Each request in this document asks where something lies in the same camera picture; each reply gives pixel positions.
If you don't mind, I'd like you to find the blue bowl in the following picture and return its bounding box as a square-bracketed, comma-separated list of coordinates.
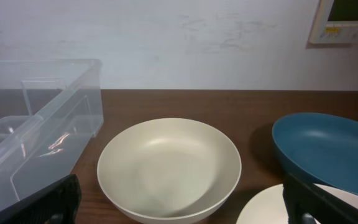
[272, 113, 358, 195]

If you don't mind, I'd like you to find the cream bowl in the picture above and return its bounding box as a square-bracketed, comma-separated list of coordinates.
[97, 118, 242, 223]

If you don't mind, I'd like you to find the white wall panel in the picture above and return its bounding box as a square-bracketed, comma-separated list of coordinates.
[308, 0, 358, 44]

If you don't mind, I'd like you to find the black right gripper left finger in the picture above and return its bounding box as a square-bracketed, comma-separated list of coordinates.
[0, 174, 82, 224]

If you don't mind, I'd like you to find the cream plate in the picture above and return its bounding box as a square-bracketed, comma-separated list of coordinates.
[236, 184, 358, 224]

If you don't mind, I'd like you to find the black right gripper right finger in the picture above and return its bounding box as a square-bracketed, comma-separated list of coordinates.
[283, 174, 358, 224]

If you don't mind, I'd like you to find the clear plastic storage bin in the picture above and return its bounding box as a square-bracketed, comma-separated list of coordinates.
[0, 59, 104, 211]

